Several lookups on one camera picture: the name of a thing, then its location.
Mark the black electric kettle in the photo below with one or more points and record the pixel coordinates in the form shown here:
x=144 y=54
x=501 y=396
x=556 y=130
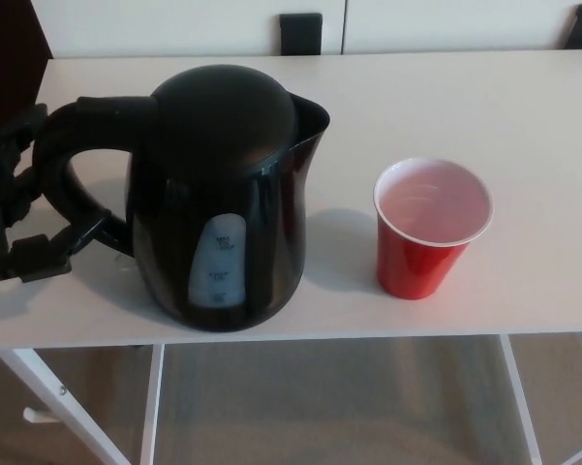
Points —
x=223 y=169

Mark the red plastic cup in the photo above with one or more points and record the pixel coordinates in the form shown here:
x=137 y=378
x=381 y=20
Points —
x=416 y=266

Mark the white cabinet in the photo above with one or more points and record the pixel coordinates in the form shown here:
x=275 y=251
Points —
x=440 y=24

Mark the white table side hook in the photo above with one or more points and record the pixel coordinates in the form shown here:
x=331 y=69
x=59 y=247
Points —
x=35 y=415

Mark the dark brown wooden panel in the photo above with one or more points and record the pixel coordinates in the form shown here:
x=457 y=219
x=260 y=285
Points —
x=5 y=48

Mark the white metal-frame table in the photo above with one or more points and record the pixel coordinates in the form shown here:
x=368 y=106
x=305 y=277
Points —
x=465 y=97

